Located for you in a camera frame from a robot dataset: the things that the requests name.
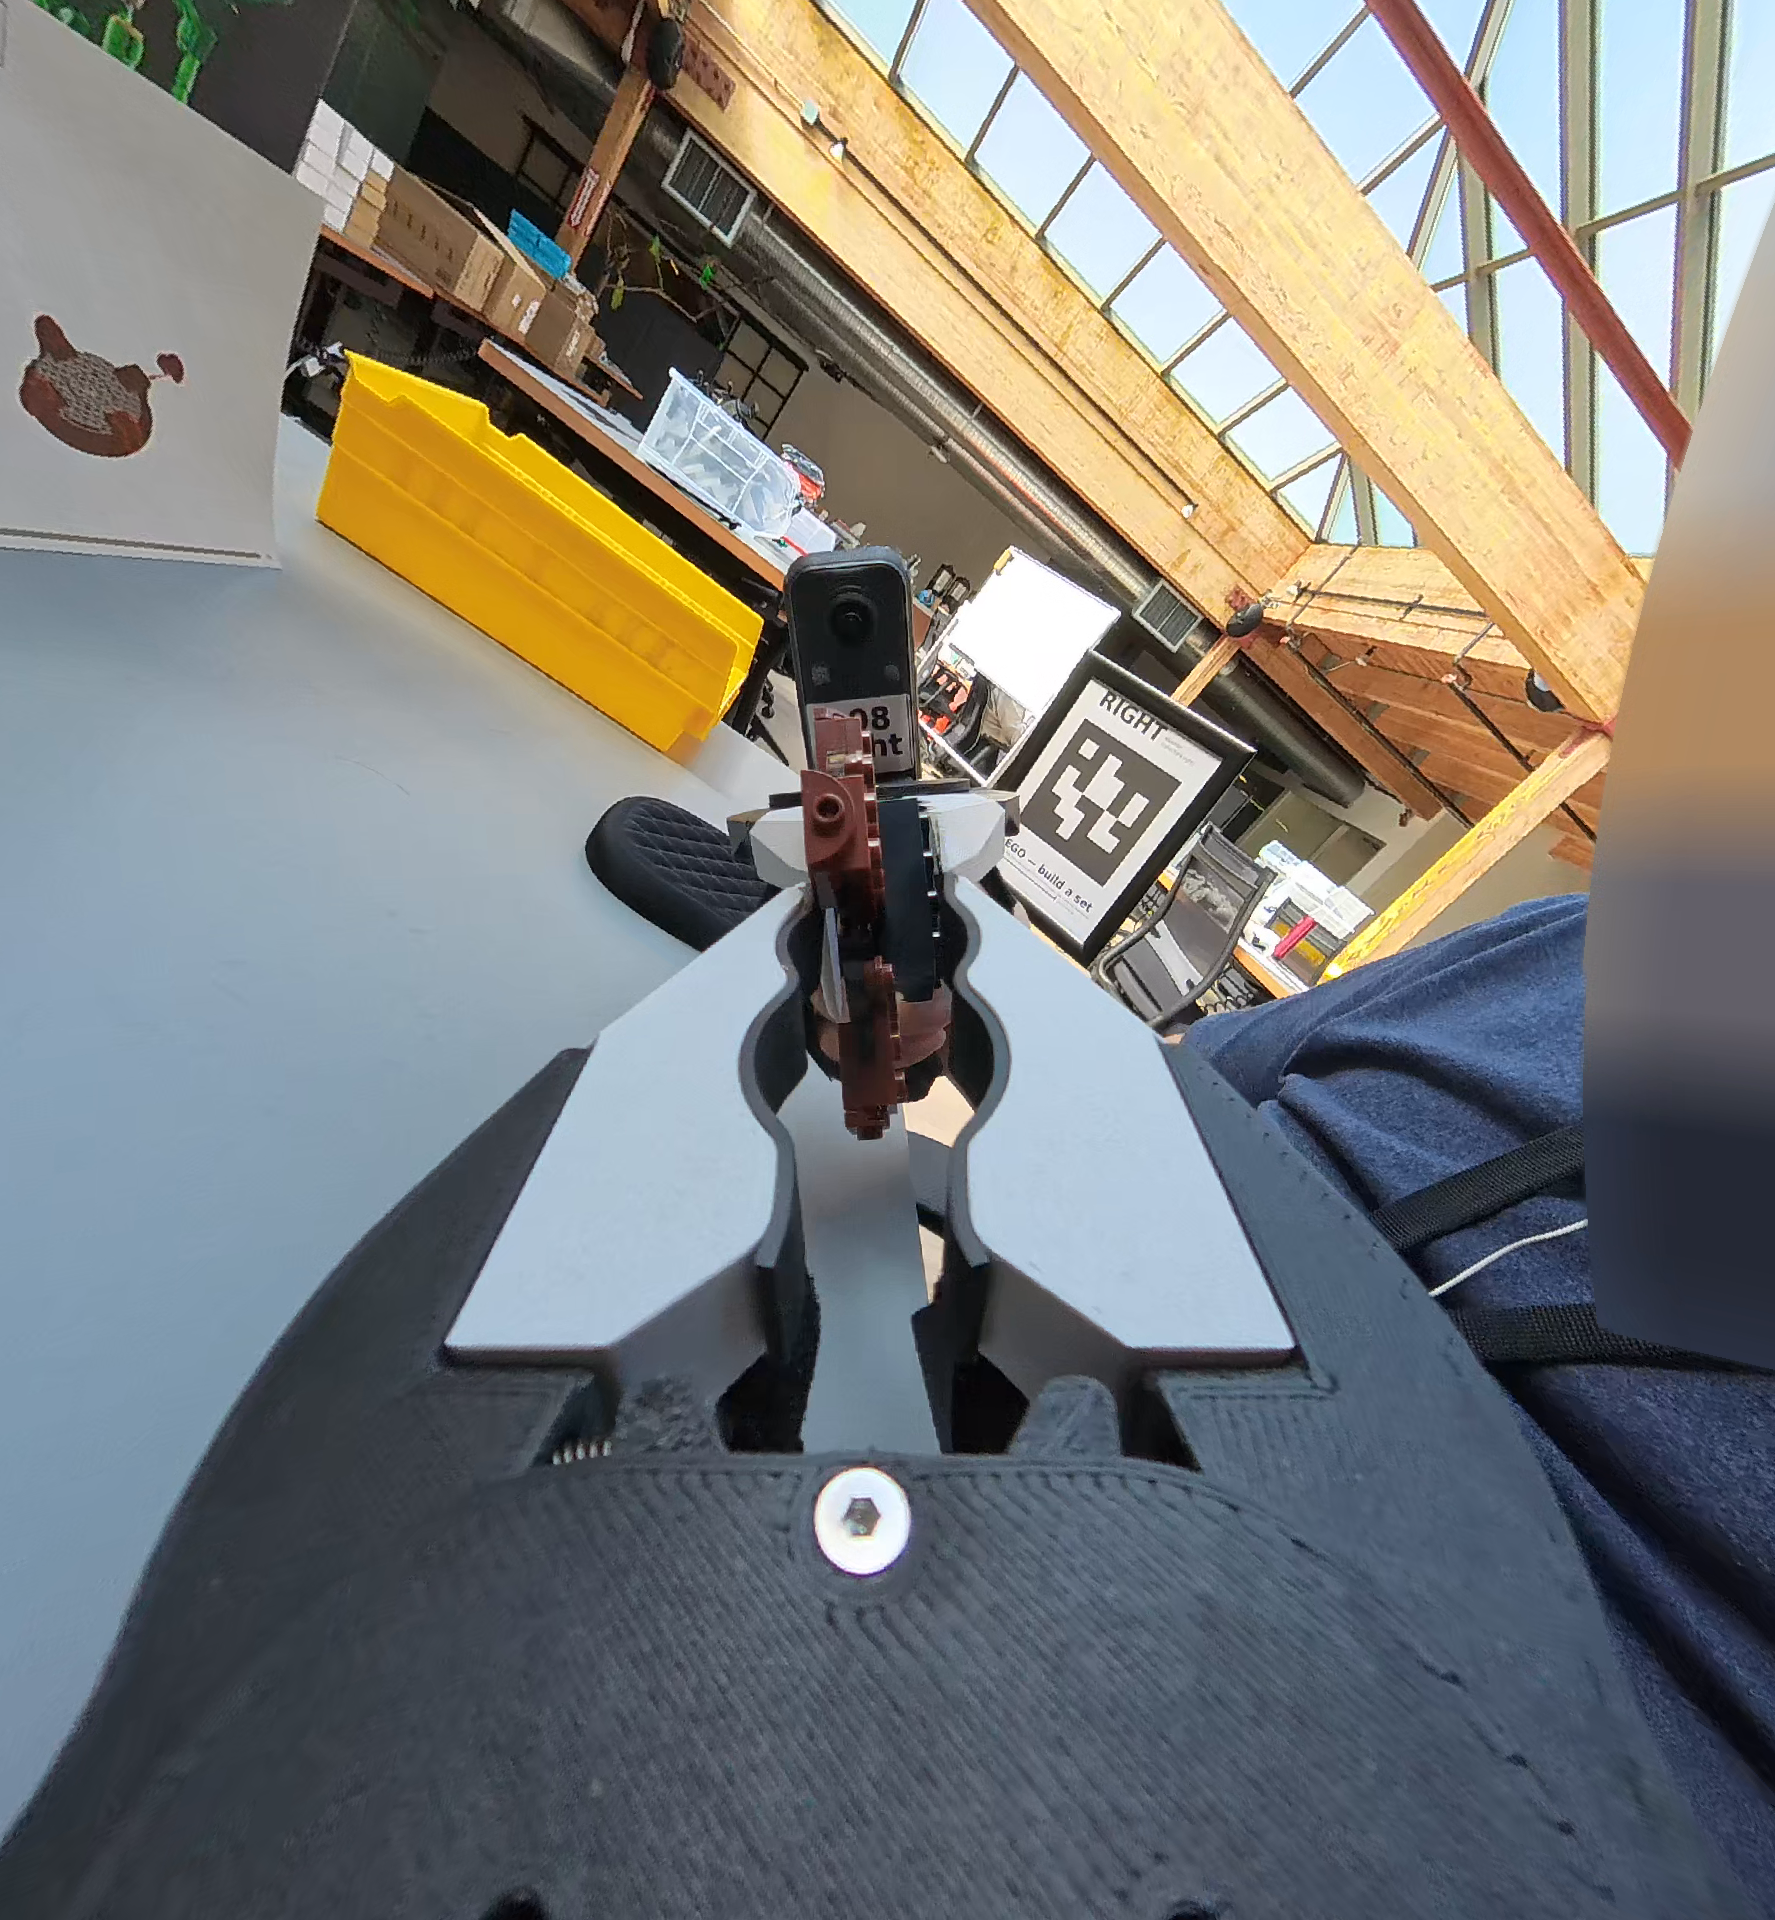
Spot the white building instruction booklet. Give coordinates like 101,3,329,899
0,0,327,570

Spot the brown cardboard box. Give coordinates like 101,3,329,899
379,164,507,309
529,284,603,378

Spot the framed black white tag sign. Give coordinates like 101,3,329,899
1000,652,1258,966

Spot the white board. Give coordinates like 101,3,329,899
948,545,1124,738

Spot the grey desk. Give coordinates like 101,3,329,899
0,411,926,1913

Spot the white thin cord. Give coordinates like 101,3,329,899
1428,1217,1592,1300

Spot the black office chair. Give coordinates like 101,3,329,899
1098,822,1274,1037

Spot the black padded wrist rest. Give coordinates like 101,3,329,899
589,794,789,950

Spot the brown and black brick model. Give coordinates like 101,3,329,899
801,711,968,1145

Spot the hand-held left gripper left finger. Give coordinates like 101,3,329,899
445,884,825,1451

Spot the clear plastic box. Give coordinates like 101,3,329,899
641,370,803,530

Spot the black shoulder strap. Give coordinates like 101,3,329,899
1374,1123,1730,1368

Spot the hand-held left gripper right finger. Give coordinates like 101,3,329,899
918,884,1298,1451

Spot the yellow plastic bin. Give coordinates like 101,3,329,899
319,351,767,756

